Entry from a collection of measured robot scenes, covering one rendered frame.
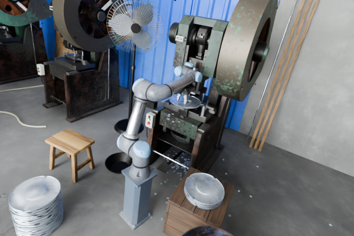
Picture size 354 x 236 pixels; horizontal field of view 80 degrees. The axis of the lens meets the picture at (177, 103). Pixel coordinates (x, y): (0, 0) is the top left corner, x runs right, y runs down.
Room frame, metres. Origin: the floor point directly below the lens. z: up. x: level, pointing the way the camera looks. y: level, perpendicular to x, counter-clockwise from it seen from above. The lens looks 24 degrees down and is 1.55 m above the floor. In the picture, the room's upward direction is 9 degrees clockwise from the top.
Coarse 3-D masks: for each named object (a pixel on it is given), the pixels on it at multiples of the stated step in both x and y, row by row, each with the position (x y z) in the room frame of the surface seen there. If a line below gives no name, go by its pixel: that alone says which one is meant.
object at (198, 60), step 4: (192, 56) 1.89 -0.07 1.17; (196, 56) 1.87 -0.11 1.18; (200, 56) 1.87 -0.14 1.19; (192, 60) 1.84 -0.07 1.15; (196, 60) 1.82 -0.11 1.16; (200, 60) 1.80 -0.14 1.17; (196, 64) 1.82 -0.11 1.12; (200, 64) 1.80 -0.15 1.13; (196, 68) 1.81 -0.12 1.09; (200, 68) 1.80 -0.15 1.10; (200, 72) 1.79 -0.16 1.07; (192, 84) 1.78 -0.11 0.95; (196, 84) 1.80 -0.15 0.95; (200, 84) 1.81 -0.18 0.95; (192, 88) 1.78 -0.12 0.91; (196, 88) 1.80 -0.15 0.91; (200, 88) 1.83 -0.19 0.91
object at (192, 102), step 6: (174, 96) 1.83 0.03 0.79; (180, 96) 1.85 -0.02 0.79; (192, 96) 1.89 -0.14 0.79; (174, 102) 1.70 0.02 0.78; (180, 102) 1.72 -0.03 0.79; (186, 102) 1.73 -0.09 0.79; (192, 102) 1.76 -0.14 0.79; (198, 102) 1.78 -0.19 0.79; (186, 108) 1.62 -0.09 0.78; (192, 108) 1.64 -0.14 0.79
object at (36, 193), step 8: (40, 176) 1.11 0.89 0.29; (48, 176) 1.12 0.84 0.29; (24, 184) 1.03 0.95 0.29; (32, 184) 1.04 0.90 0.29; (40, 184) 1.05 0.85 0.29; (48, 184) 1.06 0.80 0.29; (56, 184) 1.07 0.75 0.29; (16, 192) 0.96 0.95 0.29; (24, 192) 0.97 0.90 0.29; (32, 192) 0.97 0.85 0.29; (40, 192) 0.98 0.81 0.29; (48, 192) 1.00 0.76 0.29; (8, 200) 0.89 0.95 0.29; (16, 200) 0.90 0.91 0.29; (24, 200) 0.91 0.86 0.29; (32, 200) 0.92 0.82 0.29; (40, 200) 0.93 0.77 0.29; (48, 200) 0.94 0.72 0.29; (16, 208) 0.85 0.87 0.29; (32, 208) 0.87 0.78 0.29
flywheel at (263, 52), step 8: (264, 24) 1.91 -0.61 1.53; (264, 32) 1.94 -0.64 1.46; (264, 40) 2.01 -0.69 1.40; (256, 48) 1.63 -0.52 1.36; (264, 48) 1.62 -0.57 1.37; (256, 56) 1.63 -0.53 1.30; (264, 56) 1.62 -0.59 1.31; (256, 64) 1.96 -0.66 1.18; (248, 72) 1.89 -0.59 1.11; (248, 80) 1.79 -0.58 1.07
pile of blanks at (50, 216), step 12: (60, 192) 1.04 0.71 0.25; (48, 204) 0.92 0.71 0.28; (60, 204) 1.01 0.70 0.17; (12, 216) 0.86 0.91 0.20; (24, 216) 0.84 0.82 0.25; (36, 216) 0.86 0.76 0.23; (48, 216) 0.91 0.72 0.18; (60, 216) 0.99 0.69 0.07; (24, 228) 0.84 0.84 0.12; (36, 228) 0.86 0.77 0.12; (48, 228) 0.90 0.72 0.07
